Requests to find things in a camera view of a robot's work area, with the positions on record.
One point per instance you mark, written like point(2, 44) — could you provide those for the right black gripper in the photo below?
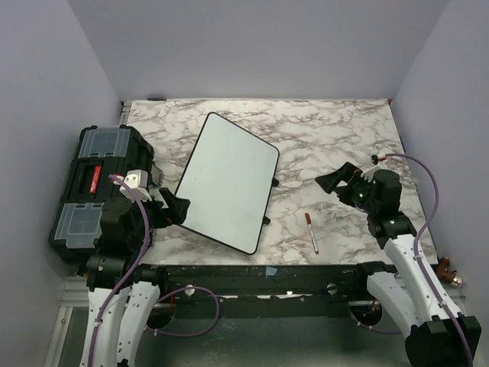
point(330, 181)

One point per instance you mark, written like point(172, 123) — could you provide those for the black plastic toolbox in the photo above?
point(99, 153)

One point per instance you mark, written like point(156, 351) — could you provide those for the black mounting rail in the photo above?
point(259, 291)

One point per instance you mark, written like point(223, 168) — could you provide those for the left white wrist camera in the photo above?
point(137, 181)

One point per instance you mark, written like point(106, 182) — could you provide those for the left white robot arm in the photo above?
point(122, 290)

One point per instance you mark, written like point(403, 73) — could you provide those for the brown pipe valve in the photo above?
point(446, 275)

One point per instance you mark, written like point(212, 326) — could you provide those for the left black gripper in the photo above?
point(177, 207)

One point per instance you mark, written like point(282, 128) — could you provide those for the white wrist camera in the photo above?
point(137, 181)
point(376, 159)

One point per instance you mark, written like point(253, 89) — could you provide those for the black framed whiteboard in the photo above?
point(228, 180)

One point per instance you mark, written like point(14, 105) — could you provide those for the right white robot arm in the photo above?
point(435, 330)

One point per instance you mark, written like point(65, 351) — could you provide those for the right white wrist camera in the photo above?
point(376, 159)

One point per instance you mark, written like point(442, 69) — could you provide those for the white marker pen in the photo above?
point(313, 239)

